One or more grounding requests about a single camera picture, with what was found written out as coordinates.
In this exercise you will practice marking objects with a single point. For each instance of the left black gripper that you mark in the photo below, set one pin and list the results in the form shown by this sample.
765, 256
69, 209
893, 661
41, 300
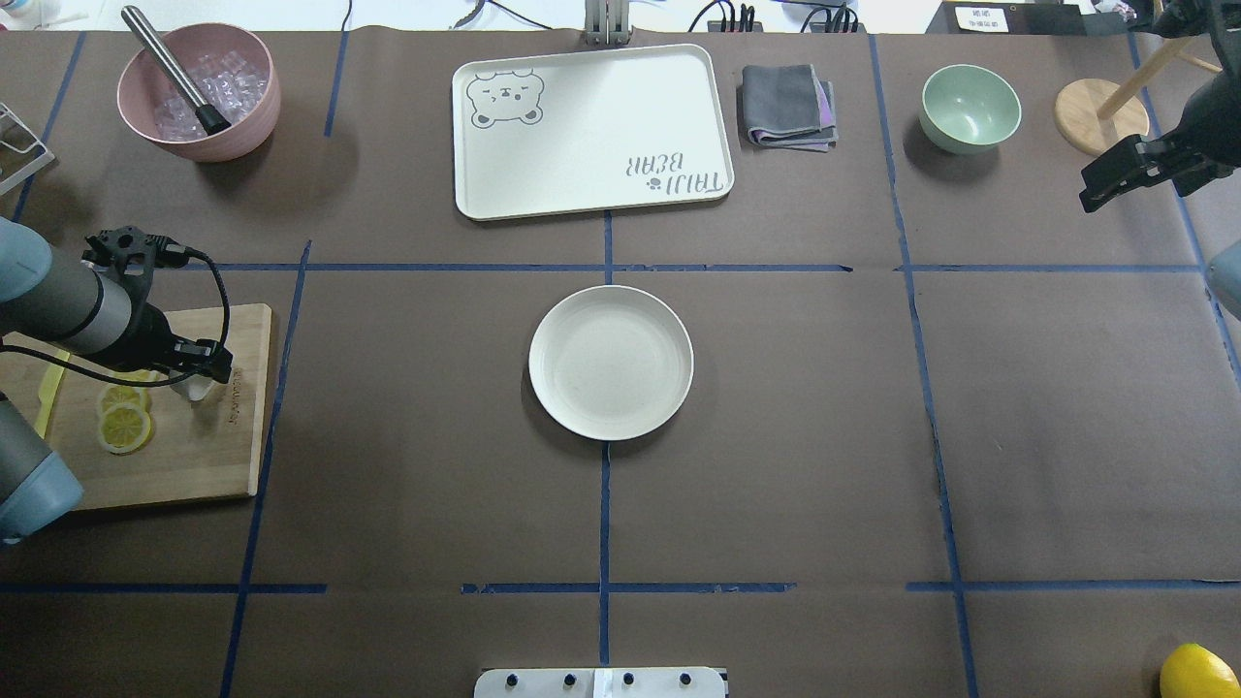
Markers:
152, 340

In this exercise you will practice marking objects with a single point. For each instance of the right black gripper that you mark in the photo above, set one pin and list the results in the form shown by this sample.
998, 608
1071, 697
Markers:
1205, 127

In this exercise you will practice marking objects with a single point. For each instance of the cream round plate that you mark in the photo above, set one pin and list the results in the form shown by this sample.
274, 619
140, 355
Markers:
611, 362

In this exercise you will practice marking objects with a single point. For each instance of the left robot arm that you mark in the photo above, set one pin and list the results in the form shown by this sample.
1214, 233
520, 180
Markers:
95, 307

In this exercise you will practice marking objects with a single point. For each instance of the white bear tray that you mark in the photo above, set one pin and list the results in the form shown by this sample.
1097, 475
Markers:
586, 131

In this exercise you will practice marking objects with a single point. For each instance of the wooden mug tree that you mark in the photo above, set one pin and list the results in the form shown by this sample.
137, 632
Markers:
1093, 114

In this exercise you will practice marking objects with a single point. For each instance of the lemon slice top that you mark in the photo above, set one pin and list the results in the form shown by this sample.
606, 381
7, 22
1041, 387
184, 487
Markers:
138, 376

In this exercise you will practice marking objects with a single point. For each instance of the lemon slice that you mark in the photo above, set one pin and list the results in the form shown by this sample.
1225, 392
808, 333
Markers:
138, 376
114, 395
124, 429

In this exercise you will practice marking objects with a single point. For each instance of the bamboo cutting board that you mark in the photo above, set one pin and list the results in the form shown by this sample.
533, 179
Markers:
197, 450

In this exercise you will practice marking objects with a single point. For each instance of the lemon slice middle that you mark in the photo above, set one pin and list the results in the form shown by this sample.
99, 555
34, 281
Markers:
114, 395

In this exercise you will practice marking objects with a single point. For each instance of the lemon slice bottom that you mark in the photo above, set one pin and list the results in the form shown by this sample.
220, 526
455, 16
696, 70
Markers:
124, 429

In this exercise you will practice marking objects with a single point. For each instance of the yellow plastic knife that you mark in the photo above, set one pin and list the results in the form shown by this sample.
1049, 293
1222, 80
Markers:
48, 391

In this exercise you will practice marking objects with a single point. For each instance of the green bowl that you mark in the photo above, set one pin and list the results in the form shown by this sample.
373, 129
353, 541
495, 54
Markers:
967, 109

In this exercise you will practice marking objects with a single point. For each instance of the black label box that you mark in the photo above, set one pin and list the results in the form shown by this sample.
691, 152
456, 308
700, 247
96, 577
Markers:
1040, 18

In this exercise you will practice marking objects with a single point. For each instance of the steel muddler black tip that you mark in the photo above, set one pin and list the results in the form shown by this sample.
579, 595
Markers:
209, 117

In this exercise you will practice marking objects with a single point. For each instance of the white cup rack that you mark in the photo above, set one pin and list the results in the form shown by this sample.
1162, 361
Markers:
23, 154

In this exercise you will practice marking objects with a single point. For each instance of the pink bowl with ice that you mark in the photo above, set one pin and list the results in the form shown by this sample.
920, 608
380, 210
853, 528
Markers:
231, 69

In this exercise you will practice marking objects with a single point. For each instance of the grey folded cloth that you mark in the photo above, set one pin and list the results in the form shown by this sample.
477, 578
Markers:
789, 106

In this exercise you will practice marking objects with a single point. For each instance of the yellow lemon lower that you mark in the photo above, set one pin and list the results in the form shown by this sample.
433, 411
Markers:
1191, 670

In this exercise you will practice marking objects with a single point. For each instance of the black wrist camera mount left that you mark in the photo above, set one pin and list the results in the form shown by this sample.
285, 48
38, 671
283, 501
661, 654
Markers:
127, 254

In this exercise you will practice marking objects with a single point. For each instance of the white pole mount base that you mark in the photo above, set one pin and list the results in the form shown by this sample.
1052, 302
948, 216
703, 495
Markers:
659, 681

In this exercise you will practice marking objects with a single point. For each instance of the aluminium frame post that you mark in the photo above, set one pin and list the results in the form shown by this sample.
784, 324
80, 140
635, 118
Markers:
607, 22

